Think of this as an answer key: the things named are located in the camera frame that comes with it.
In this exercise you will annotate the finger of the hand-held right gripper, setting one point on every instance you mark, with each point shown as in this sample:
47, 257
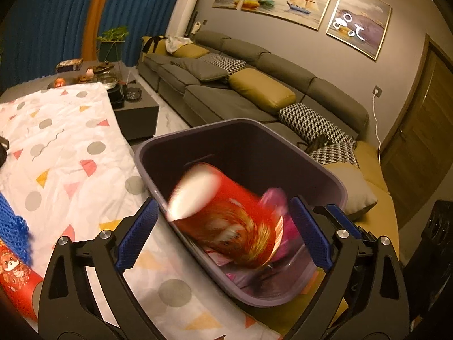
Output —
345, 219

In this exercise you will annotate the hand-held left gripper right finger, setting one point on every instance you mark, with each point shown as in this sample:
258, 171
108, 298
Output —
311, 233

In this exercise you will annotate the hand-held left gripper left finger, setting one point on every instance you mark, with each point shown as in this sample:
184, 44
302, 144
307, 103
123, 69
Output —
136, 233

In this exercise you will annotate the pink plastic bag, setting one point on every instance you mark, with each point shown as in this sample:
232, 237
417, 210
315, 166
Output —
274, 202

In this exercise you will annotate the red paper cup gold print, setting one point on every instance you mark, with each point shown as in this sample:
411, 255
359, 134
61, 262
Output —
219, 216

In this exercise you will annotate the purple plastic bin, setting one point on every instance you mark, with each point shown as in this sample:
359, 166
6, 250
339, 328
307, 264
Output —
166, 152

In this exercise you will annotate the blue foam net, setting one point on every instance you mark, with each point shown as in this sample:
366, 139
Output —
12, 223

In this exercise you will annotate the grey cushion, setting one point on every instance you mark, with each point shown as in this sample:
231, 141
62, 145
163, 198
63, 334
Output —
354, 187
198, 69

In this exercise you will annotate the long yellow seat pad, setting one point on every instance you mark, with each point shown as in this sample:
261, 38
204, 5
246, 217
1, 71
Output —
382, 216

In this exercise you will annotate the houndstooth cushion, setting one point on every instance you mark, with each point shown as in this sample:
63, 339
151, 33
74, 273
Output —
311, 122
226, 63
336, 154

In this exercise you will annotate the black tower speaker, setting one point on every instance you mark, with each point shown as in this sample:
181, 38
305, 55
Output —
435, 262

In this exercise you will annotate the patterned white bed sheet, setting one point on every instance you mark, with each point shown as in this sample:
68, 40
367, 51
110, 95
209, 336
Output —
63, 156

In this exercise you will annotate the wooden door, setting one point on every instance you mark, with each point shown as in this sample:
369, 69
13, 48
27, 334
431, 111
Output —
421, 131

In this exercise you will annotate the dark grey coffee table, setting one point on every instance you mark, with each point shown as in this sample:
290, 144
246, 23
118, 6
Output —
141, 117

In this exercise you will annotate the dark ashtray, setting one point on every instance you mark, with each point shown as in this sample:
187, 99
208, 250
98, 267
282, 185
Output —
132, 93

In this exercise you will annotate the large yellow cushion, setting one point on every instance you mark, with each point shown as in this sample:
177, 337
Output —
262, 90

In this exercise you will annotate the glass teapot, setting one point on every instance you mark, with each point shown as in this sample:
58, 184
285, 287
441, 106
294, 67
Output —
105, 79

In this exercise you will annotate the pink figurine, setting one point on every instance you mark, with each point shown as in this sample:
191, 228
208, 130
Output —
89, 73

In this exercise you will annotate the orange figurine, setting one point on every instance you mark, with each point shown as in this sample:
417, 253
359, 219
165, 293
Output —
59, 83

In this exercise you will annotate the flat printed box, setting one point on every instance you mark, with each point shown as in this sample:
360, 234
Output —
69, 65

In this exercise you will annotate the grey sectional sofa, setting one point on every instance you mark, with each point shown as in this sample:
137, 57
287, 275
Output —
247, 56

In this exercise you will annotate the black garment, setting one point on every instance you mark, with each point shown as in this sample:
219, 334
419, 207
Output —
152, 45

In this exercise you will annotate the small yellow cushion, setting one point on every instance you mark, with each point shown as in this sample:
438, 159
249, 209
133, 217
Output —
189, 51

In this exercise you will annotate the potted plant in dark pot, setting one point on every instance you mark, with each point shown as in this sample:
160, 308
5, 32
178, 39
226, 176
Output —
111, 42

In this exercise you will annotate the white cloth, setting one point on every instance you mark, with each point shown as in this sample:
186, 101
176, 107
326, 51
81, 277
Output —
178, 43

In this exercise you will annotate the purple abstract painting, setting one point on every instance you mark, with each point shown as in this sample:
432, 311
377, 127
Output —
359, 23

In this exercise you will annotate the white hanging bag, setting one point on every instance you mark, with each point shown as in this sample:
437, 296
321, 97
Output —
196, 26

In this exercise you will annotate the blue curtain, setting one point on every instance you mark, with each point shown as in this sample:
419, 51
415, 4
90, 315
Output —
145, 10
46, 17

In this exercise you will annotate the orange curtain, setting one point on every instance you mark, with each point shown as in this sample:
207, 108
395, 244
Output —
101, 10

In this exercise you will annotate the white standing air conditioner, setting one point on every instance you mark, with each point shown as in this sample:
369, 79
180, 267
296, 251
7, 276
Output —
184, 10

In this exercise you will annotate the wall socket with charger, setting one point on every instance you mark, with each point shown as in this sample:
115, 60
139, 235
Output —
377, 91

